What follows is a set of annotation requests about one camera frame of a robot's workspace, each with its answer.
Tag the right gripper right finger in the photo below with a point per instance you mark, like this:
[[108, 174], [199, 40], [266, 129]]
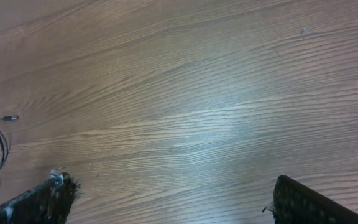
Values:
[[295, 203]]

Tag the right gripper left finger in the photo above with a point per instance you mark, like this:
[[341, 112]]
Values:
[[48, 203]]

